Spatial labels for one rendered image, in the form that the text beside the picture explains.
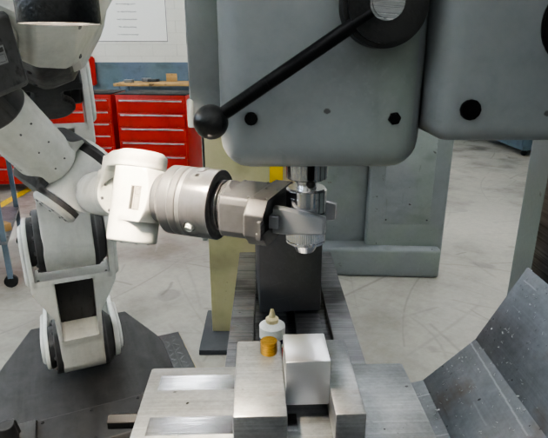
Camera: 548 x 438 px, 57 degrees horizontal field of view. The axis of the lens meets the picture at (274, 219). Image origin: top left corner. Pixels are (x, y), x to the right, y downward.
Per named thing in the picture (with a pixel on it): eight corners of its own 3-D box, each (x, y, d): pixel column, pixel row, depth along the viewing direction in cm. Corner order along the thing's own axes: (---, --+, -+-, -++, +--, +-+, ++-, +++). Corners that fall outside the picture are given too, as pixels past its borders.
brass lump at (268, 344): (260, 357, 65) (260, 345, 64) (260, 348, 67) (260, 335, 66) (277, 356, 65) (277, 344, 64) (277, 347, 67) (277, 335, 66)
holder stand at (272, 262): (258, 313, 97) (257, 215, 91) (255, 267, 118) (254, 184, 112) (320, 310, 98) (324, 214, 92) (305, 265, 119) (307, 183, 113)
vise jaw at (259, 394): (233, 447, 55) (232, 417, 54) (237, 365, 70) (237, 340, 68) (287, 445, 56) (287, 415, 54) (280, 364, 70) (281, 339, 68)
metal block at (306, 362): (285, 405, 59) (285, 361, 57) (282, 374, 65) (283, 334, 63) (329, 404, 59) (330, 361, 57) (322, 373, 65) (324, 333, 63)
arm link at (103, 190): (126, 145, 62) (98, 151, 73) (116, 217, 62) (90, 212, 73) (176, 155, 65) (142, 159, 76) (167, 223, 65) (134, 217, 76)
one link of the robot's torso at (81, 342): (44, 347, 139) (15, 204, 112) (118, 331, 147) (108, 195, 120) (47, 392, 128) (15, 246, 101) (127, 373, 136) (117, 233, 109)
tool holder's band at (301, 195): (277, 194, 58) (277, 186, 58) (306, 187, 61) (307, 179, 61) (305, 203, 55) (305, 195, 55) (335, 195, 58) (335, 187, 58)
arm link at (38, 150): (34, 202, 90) (-57, 128, 70) (81, 148, 94) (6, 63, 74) (79, 229, 86) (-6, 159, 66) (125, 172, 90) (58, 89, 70)
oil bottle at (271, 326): (259, 377, 78) (258, 315, 75) (259, 362, 82) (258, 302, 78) (285, 377, 78) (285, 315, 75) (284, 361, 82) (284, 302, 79)
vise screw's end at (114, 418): (108, 432, 62) (106, 419, 62) (111, 422, 64) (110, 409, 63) (140, 431, 62) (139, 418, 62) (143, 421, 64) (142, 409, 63)
